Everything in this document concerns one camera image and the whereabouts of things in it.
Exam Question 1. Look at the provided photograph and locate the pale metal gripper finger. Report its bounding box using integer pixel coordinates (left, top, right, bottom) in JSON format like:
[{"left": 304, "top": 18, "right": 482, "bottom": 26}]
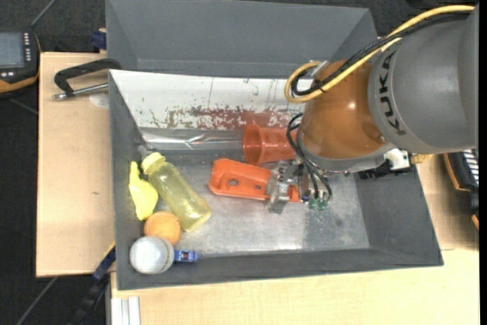
[
  {"left": 267, "top": 183, "right": 291, "bottom": 215},
  {"left": 265, "top": 174, "right": 283, "bottom": 202}
]

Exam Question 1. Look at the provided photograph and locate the orange block with holes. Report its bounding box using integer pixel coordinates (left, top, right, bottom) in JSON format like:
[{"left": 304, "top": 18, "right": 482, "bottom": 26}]
[{"left": 208, "top": 158, "right": 302, "bottom": 203}]

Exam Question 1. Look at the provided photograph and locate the grey metal bin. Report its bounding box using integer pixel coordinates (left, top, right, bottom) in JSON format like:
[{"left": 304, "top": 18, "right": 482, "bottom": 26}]
[{"left": 104, "top": 0, "right": 444, "bottom": 291}]

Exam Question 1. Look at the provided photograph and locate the orange plastic cup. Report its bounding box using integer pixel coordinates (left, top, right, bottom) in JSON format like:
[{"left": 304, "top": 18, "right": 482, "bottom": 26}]
[{"left": 242, "top": 123, "right": 301, "bottom": 167}]

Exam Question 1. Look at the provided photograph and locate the clear yellow plastic bottle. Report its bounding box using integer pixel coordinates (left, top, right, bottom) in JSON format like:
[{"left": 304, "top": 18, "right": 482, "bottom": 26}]
[{"left": 137, "top": 145, "right": 213, "bottom": 234}]

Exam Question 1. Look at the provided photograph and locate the orange ball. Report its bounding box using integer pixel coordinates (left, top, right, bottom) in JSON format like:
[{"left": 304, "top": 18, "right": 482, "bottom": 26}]
[{"left": 143, "top": 210, "right": 183, "bottom": 247}]

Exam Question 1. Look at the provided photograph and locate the yellow soft toy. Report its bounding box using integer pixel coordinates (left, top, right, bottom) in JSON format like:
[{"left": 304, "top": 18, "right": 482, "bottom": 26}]
[{"left": 128, "top": 160, "right": 160, "bottom": 222}]

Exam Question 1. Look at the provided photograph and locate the white and grey ball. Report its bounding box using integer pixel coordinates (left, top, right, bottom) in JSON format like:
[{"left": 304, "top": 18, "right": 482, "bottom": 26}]
[{"left": 129, "top": 235, "right": 176, "bottom": 276}]

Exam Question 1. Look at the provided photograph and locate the pale cardboard board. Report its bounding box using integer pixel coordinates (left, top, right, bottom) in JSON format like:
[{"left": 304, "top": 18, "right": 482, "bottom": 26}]
[{"left": 35, "top": 51, "right": 117, "bottom": 279}]

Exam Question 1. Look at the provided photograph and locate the black cylinder on white bracket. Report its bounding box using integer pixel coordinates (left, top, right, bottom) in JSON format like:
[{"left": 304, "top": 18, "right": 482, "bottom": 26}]
[{"left": 344, "top": 147, "right": 433, "bottom": 180}]

